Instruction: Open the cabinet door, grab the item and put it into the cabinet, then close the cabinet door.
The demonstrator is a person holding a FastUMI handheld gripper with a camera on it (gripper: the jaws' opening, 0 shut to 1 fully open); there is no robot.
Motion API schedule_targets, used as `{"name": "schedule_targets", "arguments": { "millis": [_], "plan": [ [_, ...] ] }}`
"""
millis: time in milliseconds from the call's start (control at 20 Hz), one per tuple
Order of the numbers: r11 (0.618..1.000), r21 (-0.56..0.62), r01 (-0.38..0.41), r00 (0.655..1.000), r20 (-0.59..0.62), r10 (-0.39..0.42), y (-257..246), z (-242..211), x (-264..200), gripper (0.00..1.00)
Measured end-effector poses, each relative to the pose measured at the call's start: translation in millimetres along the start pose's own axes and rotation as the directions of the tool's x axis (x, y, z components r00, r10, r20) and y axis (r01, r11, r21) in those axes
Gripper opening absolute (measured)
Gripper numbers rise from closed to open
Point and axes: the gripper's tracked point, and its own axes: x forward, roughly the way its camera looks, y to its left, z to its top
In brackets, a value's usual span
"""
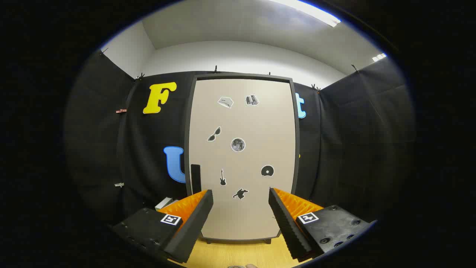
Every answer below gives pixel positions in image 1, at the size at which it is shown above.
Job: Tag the light green book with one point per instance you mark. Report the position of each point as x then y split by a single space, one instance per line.
163 203

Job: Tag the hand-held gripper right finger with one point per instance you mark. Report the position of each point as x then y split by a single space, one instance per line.
288 227

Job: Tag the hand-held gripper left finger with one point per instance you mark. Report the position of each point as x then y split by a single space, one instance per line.
193 227

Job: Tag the grey cabinet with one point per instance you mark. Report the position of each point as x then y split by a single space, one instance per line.
241 76

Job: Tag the ceiling light fixture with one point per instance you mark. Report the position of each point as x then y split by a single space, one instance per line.
379 57

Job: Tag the black backdrop cloth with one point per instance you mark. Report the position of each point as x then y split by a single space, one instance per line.
148 141

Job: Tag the beige cabinet door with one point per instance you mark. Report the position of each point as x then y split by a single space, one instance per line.
253 123

